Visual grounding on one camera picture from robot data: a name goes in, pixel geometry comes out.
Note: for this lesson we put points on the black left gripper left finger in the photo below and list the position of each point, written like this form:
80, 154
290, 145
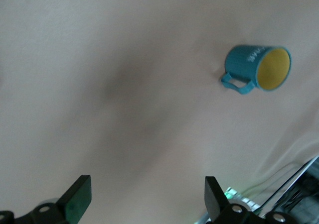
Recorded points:
69, 201

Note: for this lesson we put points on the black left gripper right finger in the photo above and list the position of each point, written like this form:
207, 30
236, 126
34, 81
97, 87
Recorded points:
216, 199

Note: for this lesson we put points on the teal mug yellow inside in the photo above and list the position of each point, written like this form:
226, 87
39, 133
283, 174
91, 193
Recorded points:
241, 62

